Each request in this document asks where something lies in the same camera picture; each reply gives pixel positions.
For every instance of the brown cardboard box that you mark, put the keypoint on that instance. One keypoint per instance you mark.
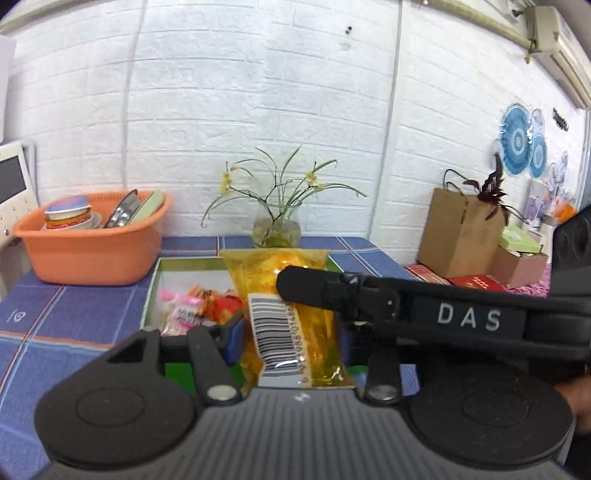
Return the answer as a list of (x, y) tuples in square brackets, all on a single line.
[(519, 270)]

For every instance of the glass vase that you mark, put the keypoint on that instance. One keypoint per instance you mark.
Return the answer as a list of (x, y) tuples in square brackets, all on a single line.
[(277, 230)]

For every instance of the clear yellow snack packet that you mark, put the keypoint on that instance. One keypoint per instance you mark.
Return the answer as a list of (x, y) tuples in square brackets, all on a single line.
[(295, 286)]

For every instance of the beige wall pipe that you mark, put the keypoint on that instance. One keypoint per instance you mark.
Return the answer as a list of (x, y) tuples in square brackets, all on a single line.
[(471, 16)]

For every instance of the green cardboard box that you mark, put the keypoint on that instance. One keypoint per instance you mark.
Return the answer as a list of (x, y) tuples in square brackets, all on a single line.
[(194, 277)]

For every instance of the orange striped snack packet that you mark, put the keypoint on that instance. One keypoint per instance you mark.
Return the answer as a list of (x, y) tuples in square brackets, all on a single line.
[(201, 292)]

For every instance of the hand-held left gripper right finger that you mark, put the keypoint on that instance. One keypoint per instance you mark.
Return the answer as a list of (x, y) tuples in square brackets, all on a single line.
[(383, 371)]

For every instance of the pale green plate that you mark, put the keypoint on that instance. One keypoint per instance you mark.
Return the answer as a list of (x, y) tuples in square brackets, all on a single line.
[(147, 207)]

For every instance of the dishes in basin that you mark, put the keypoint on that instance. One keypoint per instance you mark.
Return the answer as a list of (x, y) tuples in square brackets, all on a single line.
[(67, 210)]

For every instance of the small blue paper fan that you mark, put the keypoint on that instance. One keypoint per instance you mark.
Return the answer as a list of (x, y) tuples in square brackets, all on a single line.
[(538, 157)]

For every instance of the orange plastic basin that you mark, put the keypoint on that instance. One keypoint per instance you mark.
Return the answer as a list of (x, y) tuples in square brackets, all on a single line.
[(92, 254)]

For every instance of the tall white appliance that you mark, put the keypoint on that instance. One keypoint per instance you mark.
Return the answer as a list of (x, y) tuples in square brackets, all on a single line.
[(5, 92)]

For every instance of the brown paper bag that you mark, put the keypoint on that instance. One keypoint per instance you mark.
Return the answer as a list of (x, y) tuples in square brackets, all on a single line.
[(457, 240)]

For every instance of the pale green box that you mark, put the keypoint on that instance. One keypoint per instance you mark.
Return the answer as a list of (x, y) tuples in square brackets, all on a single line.
[(521, 240)]

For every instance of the purple leaf plant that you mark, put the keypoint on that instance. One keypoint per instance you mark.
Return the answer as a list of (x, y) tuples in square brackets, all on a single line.
[(491, 194)]

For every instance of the large blue paper fan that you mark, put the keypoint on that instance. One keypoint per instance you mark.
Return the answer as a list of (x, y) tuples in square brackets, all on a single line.
[(516, 138)]

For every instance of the red booklet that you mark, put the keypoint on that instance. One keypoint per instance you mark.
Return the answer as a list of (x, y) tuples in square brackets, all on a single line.
[(478, 282)]

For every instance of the steel bowl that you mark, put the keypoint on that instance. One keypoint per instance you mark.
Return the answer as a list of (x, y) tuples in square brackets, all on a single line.
[(121, 210)]

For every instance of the blue plaid tablecloth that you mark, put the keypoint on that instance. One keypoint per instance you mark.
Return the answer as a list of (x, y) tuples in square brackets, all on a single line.
[(69, 318)]

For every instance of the person's right hand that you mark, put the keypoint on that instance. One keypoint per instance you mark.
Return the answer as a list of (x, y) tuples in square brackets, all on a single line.
[(575, 404)]

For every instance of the white air conditioner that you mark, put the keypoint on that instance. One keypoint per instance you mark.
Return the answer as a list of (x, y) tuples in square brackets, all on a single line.
[(558, 46)]

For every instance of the yellow flowering plant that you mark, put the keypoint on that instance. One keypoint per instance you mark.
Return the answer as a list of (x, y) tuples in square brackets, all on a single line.
[(279, 189)]

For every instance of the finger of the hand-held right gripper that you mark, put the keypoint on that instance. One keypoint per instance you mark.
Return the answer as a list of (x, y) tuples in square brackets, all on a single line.
[(314, 284)]

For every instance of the white appliance with screen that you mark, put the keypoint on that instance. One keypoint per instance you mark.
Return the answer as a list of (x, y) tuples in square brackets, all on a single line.
[(16, 221)]

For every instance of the pink label cracker packet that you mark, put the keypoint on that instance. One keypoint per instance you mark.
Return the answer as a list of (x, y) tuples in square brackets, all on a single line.
[(182, 314)]

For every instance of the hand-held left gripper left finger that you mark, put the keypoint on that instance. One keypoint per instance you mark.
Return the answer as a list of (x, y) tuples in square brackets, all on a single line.
[(235, 339)]

